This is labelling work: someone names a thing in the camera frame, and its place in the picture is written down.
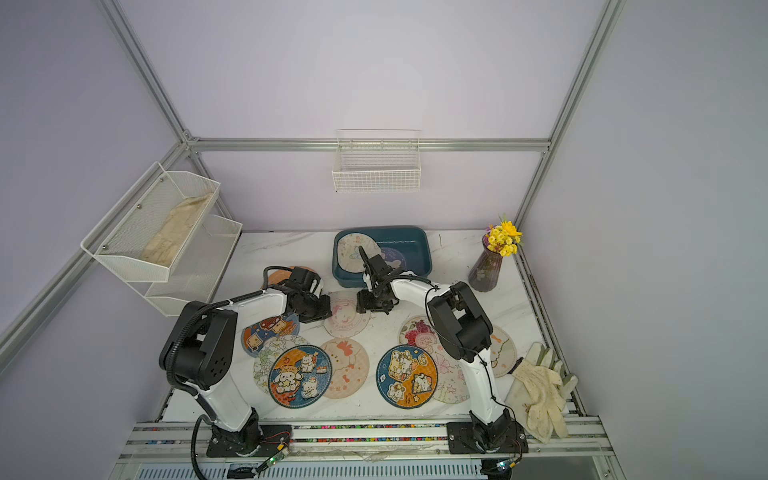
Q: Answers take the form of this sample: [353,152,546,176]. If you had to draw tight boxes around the white mesh two-tier shelf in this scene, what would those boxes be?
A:
[81,163,242,317]

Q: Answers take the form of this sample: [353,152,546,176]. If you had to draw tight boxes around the beige cloth in shelf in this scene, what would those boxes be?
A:
[139,194,211,267]

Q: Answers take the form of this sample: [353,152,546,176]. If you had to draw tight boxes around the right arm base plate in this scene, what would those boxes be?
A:
[446,409,529,455]

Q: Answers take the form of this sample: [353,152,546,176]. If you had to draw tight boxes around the orange woven round coaster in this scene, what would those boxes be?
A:
[263,266,315,286]

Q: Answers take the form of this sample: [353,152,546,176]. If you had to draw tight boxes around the red rose round coaster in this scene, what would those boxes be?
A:
[398,316,440,353]

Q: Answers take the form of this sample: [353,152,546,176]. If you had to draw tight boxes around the pink kitty round coaster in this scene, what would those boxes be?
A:
[323,290,372,338]

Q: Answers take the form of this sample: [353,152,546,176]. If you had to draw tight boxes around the cream work gloves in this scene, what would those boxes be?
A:
[505,342,579,443]

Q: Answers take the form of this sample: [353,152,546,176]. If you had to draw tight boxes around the white butterfly round coaster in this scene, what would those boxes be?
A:
[336,233,381,273]

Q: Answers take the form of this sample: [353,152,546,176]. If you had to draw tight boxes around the white wire wall basket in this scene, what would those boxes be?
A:
[332,129,422,194]

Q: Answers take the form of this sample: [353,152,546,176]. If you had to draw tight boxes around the purple bunny round coaster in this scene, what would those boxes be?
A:
[381,247,407,270]

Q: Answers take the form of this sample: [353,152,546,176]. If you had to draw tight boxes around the beige puppy round coaster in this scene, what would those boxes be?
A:
[490,324,519,378]

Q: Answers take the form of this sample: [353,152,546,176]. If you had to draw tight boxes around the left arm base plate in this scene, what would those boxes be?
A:
[206,410,293,458]

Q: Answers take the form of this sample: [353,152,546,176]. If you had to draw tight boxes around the yellow flower bunch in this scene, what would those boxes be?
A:
[482,215,523,257]

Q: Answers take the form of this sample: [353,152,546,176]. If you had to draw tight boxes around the blue yellow cartoon coaster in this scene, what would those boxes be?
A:
[375,345,439,410]

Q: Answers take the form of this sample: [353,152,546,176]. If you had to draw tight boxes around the blue denim bear coaster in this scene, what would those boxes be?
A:
[240,313,300,357]

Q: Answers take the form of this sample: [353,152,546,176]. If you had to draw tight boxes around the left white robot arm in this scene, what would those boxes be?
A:
[159,267,331,433]

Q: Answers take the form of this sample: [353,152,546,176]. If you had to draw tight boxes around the aluminium mounting rail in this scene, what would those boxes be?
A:
[118,416,616,464]

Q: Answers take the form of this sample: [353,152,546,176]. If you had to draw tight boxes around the teal plastic storage box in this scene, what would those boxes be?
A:
[331,226,433,288]

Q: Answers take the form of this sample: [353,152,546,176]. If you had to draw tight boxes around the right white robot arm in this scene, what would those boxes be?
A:
[357,247,515,444]

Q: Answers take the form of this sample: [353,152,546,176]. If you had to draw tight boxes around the pink bunny bow coaster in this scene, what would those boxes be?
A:
[321,338,370,400]

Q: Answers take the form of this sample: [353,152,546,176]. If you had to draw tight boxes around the blue orange cartoon coaster left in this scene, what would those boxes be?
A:
[268,345,333,409]

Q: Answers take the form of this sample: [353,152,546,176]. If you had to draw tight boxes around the green white flower bunny coaster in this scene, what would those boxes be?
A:
[253,335,309,393]

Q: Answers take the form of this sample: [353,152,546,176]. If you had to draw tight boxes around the white pink butterfly coaster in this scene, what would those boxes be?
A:
[431,346,470,404]

